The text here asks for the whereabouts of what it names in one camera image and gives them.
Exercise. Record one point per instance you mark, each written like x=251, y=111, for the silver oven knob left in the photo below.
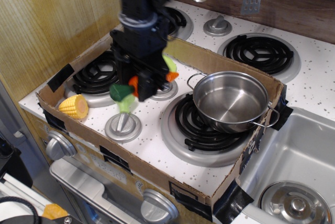
x=59, y=146

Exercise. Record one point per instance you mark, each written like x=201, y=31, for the green toy broccoli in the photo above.
x=125, y=103

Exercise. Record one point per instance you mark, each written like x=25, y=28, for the stainless steel pot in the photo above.
x=233, y=102

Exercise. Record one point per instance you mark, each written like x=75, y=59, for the light green plastic plate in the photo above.
x=170, y=63

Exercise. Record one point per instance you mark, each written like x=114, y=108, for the stainless steel sink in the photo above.
x=302, y=151

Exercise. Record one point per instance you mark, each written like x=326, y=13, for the brown cardboard fence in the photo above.
x=146, y=162

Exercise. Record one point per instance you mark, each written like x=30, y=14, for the yellow toy corn cob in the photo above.
x=75, y=106

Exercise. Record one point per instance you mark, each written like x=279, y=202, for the silver oven knob right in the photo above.
x=156, y=208

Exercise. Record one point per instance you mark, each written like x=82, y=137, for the silver stovetop knob back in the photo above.
x=217, y=27

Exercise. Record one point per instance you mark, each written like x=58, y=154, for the steel pot lid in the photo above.
x=294, y=202

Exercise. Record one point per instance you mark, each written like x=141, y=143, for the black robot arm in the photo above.
x=141, y=14

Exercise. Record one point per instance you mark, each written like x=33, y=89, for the back right black burner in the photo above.
x=264, y=53

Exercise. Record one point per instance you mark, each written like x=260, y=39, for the front right black burner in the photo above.
x=198, y=135

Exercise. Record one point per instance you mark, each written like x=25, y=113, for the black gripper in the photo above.
x=138, y=54

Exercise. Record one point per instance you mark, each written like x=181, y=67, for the silver oven knob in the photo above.
x=59, y=146
x=156, y=208

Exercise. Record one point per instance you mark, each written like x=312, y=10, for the silver oven door handle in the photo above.
x=89, y=189

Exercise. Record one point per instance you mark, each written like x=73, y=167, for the silver stovetop knob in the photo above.
x=217, y=27
x=123, y=127
x=168, y=92

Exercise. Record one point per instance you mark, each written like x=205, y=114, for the silver stovetop knob middle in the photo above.
x=168, y=92

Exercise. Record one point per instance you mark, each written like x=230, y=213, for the orange toy carrot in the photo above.
x=118, y=92

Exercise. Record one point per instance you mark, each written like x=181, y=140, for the silver stovetop knob front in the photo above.
x=123, y=127

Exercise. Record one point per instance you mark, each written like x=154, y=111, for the front left black burner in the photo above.
x=97, y=76

